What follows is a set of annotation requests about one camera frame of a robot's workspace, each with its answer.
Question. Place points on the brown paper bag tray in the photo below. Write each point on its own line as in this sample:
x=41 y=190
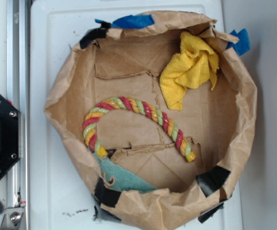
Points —
x=107 y=100

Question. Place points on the teal cloth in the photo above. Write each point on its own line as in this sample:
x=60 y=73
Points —
x=120 y=179

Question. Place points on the yellow cloth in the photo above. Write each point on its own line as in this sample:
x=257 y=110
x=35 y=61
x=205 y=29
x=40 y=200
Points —
x=194 y=65

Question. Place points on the black tape bottom left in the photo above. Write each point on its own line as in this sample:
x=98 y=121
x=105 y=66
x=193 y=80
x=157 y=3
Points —
x=105 y=195

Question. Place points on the black tape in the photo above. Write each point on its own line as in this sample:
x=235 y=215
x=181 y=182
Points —
x=95 y=33
x=213 y=180
x=105 y=195

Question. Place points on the black tape top left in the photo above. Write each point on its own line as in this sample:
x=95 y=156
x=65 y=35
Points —
x=95 y=33

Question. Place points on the blue tape piece top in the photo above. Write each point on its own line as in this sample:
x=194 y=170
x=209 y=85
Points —
x=129 y=22

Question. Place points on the blue tape piece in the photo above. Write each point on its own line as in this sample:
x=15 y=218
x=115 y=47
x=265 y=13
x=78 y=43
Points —
x=243 y=45
x=129 y=22

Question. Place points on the black tape bottom right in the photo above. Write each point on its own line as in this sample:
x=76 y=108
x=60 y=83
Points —
x=213 y=180

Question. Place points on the white plastic board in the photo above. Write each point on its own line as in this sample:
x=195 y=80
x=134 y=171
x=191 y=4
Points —
x=59 y=199

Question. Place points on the blue tape piece right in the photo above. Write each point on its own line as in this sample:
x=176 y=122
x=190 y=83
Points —
x=243 y=45

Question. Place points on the aluminium rail frame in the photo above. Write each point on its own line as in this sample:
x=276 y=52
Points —
x=17 y=212

